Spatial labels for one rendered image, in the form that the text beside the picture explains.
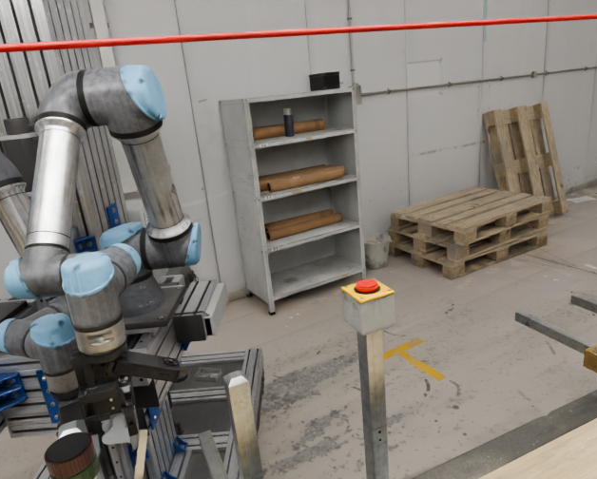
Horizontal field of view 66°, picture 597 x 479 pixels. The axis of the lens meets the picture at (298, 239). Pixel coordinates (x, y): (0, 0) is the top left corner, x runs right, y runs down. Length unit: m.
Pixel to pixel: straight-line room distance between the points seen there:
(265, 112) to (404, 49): 1.47
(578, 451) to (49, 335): 1.02
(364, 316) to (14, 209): 0.81
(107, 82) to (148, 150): 0.16
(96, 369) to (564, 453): 0.84
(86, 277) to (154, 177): 0.42
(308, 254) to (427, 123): 1.72
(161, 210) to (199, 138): 2.31
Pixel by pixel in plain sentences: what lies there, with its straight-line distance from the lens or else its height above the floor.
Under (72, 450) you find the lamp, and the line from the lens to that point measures 0.75.
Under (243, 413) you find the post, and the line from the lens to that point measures 0.82.
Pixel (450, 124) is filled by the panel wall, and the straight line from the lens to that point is 4.88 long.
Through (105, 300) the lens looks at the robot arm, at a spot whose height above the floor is 1.29.
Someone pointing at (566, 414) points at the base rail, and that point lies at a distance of 1.46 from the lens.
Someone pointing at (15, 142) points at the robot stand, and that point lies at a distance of 1.43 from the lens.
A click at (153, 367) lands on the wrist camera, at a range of 0.85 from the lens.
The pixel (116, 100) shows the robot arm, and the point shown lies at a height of 1.59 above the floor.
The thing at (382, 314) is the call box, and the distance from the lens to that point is 0.83.
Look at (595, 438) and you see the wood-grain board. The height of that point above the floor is 0.90.
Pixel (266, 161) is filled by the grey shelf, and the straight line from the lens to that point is 3.66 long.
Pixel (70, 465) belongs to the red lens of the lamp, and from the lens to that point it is 0.74.
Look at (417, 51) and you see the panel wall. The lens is 4.57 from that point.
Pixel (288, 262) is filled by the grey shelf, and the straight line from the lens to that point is 3.92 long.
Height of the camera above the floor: 1.57
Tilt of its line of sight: 18 degrees down
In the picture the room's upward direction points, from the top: 6 degrees counter-clockwise
